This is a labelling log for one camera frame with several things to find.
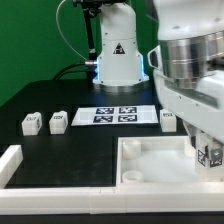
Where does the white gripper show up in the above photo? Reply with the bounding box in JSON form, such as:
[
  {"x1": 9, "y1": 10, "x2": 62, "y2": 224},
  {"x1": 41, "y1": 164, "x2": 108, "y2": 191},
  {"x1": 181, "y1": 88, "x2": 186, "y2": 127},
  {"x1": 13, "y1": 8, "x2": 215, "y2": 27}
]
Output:
[{"x1": 153, "y1": 69, "x2": 224, "y2": 161}]

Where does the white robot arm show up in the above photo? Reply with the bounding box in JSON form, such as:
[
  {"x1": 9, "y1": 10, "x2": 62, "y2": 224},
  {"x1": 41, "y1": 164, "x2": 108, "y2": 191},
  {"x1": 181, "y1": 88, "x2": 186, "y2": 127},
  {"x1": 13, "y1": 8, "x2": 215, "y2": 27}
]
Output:
[{"x1": 93, "y1": 0, "x2": 224, "y2": 163}]

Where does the white square tabletop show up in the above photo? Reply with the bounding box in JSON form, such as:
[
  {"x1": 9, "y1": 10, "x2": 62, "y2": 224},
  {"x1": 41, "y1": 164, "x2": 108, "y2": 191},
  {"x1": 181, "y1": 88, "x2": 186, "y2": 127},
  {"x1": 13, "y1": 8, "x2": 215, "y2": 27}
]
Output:
[{"x1": 116, "y1": 136, "x2": 224, "y2": 185}]

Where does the white fiducial marker sheet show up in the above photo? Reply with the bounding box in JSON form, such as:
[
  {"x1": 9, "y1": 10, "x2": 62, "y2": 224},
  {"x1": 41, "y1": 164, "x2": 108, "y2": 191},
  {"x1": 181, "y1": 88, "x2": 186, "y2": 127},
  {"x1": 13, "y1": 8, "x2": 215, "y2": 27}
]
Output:
[{"x1": 72, "y1": 105, "x2": 158, "y2": 126}]

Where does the white U-shaped obstacle fence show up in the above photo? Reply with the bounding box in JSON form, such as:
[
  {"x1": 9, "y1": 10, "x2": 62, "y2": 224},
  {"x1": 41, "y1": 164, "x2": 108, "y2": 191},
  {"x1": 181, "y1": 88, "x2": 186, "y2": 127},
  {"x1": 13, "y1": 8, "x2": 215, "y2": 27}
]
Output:
[{"x1": 0, "y1": 145, "x2": 224, "y2": 215}]

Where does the black cable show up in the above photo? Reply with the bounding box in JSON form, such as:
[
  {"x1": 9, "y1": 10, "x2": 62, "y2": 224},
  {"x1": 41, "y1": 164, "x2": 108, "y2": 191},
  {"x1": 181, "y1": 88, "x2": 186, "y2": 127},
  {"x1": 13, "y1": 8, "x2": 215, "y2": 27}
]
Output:
[{"x1": 53, "y1": 63, "x2": 95, "y2": 81}]

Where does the grey cable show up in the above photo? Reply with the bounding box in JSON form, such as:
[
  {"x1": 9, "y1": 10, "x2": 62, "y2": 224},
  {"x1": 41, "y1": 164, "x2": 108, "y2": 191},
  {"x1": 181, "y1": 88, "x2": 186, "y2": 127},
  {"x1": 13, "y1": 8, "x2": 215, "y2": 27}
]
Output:
[{"x1": 55, "y1": 0, "x2": 98, "y2": 66}]

